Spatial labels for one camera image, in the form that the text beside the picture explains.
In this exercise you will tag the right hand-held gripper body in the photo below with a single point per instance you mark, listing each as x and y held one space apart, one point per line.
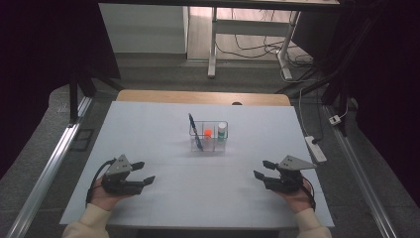
287 181

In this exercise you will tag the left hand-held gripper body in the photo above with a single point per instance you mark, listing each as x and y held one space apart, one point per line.
120 185

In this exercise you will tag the clear plastic pen organizer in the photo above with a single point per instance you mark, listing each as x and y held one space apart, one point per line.
211 145

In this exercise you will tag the green and white glue stick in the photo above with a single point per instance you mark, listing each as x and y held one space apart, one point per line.
222 130

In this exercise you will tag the orange highlighter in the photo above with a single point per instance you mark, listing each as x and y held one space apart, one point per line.
207 133

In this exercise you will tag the blue pen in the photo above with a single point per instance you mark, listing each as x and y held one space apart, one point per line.
196 132

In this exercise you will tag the person's left hand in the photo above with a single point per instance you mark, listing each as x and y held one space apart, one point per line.
105 198

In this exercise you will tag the person's right hand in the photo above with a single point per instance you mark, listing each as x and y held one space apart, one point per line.
297 200

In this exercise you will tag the white power strip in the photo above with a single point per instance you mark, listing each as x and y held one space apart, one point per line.
315 149

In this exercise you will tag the white table cover sheet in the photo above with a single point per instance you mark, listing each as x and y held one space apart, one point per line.
148 115

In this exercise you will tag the dark floor plate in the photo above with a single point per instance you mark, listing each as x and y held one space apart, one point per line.
82 140

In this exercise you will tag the small white adapter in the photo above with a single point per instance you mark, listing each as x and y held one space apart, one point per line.
335 120

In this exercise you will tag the white-framed desk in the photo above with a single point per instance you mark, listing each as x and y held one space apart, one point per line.
251 27

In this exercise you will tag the dark curtain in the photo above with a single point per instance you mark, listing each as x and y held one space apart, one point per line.
389 82
39 49

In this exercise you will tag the aluminium floor rail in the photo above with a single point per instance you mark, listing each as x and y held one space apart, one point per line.
360 178
49 172

